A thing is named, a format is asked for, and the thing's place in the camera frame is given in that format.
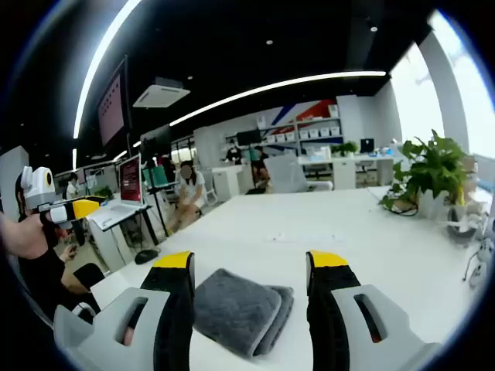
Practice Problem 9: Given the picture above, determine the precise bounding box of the large potted green plant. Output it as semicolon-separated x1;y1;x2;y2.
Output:
378;129;472;218

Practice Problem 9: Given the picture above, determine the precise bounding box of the black television on stand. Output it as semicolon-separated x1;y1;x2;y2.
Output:
235;130;262;148

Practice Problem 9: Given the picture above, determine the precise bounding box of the grey towel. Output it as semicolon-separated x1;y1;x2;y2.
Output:
193;268;295;359

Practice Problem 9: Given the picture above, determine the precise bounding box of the white device with cable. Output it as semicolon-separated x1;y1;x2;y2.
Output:
445;203;481;245

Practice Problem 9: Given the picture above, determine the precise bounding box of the laptop with red screen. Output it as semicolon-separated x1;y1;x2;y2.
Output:
117;154;145;206

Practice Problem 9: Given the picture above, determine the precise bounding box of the white storage shelf with boxes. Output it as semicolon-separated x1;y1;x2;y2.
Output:
255;103;345;156

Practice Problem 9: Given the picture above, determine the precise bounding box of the small potted green plant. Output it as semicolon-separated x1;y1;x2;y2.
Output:
330;141;360;158

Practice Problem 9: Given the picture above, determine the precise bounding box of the black monitor on tripod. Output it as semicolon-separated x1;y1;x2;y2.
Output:
139;124;173;163

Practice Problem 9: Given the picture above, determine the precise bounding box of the teal chair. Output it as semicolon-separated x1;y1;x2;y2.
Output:
142;164;172;189

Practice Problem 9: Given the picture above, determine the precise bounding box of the black computer mouse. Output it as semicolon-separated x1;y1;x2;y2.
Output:
133;248;161;266

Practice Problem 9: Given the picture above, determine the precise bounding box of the ceiling air conditioner unit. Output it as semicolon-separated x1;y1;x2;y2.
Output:
132;77;191;109

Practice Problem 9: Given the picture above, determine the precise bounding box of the long ceiling strip light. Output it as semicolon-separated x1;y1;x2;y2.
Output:
72;0;142;141
168;70;388;128

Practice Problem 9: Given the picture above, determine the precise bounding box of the white mesh office chair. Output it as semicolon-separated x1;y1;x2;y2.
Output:
262;155;334;194

